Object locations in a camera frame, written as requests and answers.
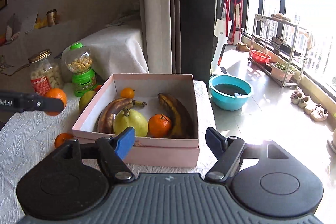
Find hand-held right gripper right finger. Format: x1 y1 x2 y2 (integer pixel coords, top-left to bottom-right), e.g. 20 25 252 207
205 127 285 181

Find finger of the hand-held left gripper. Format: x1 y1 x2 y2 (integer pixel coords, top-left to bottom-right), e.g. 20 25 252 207
18 94 65 113

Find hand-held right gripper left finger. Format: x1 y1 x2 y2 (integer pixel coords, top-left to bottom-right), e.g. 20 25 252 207
54 126 136 180

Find large round orange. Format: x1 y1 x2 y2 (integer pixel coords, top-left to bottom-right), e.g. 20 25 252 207
43 88 68 116

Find large yellow pear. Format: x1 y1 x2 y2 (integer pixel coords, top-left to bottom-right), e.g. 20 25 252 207
113 108 149 137

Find small dark overripe banana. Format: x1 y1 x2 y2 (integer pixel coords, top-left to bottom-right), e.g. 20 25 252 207
97 98 147 134

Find orange with stem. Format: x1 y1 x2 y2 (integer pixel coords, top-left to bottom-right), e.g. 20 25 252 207
148 114 172 138

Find large brown-spotted banana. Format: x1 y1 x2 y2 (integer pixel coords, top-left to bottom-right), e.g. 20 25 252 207
157 93 195 139

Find tiny orange kumquat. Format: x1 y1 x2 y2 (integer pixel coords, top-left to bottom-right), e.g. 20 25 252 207
120 88 135 99

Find pink cardboard box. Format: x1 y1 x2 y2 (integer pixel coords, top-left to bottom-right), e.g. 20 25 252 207
72 73 200 149

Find glass jar with red label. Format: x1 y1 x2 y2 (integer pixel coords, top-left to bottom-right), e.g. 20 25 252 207
28 49 64 96

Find plain orange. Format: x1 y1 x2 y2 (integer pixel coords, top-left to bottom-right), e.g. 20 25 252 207
54 133 74 149

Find green apple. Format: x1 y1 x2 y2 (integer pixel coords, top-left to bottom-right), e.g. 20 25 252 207
78 90 97 112

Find teal plastic basin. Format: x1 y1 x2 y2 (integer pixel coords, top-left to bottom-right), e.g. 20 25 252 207
209 75 254 111

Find green gumball machine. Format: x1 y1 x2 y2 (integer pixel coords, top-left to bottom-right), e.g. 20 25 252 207
65 42 97 97

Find yellow object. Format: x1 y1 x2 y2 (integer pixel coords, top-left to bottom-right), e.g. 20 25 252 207
34 17 48 29

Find golden cup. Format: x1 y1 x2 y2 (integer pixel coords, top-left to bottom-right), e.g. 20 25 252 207
47 9 58 27

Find white upright floor cleaner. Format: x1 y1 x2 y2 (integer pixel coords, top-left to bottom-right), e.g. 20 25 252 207
211 18 233 76

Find beige slipper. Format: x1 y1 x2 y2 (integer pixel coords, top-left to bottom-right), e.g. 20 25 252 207
304 104 322 116
299 95 314 108
311 108 328 122
290 90 305 104

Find chair with white cover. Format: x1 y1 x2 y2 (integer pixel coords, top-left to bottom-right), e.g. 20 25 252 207
62 25 149 84

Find red plastic basket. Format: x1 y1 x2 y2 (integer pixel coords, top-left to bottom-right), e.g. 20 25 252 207
249 50 272 64

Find potted green plant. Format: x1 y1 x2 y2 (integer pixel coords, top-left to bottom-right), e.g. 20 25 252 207
270 61 296 83

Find dark shoes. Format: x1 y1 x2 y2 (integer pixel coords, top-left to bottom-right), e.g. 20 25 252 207
270 36 292 52

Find metal shoe rack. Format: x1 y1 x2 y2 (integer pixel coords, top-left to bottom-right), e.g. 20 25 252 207
248 13 311 88

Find dark curtain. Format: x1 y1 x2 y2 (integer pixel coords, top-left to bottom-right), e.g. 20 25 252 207
177 0 218 77

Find beige curtain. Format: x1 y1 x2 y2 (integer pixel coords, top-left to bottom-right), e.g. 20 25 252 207
139 0 181 74

